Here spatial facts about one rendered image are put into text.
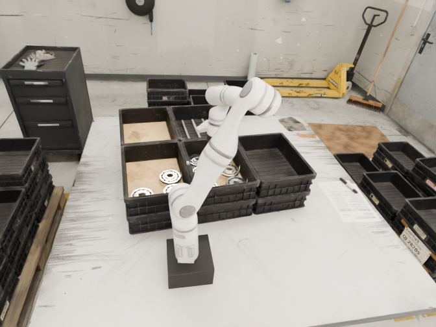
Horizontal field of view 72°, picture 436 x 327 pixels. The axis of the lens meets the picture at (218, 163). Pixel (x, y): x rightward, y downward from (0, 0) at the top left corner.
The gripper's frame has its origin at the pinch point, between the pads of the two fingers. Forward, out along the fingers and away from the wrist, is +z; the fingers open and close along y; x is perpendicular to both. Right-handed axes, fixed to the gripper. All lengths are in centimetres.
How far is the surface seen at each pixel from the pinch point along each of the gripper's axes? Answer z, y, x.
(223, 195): 13.2, -4.8, -9.4
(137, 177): 17.2, -13.7, 33.4
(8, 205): 62, -40, 117
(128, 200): 7.4, -34.8, 18.4
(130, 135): 17, 12, 62
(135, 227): 25.5, -32.9, 18.2
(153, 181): 17.2, -11.6, 25.4
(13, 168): 51, -23, 133
